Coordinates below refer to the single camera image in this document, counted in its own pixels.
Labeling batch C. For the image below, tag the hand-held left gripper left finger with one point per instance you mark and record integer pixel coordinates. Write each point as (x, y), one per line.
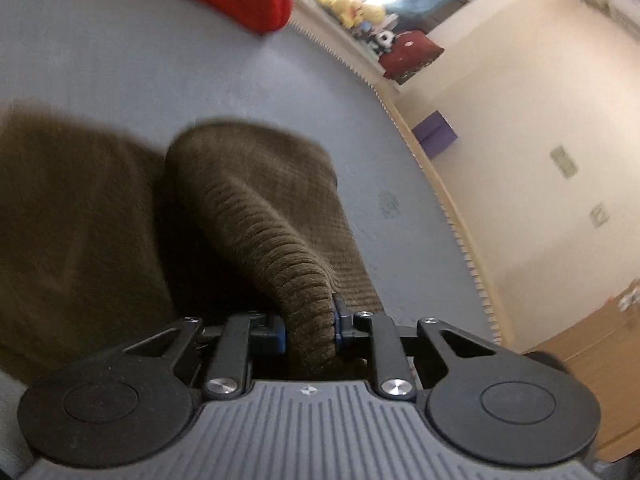
(279, 336)

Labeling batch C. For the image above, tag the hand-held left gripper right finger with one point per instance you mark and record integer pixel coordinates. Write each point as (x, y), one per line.
(336, 318)

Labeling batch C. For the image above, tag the brown knitted cloth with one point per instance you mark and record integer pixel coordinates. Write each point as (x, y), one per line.
(250, 220)

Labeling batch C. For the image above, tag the purple box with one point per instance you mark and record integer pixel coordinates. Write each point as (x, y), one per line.
(434, 132)

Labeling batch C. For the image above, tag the wooden cabinet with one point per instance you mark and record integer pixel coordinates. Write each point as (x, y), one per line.
(605, 355)

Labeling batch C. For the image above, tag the dark red cushion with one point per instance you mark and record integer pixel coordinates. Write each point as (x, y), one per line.
(410, 55)

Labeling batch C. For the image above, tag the black and white plush toy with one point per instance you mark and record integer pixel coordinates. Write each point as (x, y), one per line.
(384, 41)

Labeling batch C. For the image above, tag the grey bed mattress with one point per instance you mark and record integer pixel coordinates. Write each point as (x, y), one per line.
(150, 65)

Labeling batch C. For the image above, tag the yellow plush toy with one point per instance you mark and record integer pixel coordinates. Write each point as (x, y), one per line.
(352, 7)

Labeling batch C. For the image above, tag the wall socket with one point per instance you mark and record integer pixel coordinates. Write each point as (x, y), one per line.
(600, 215)
(564, 161)

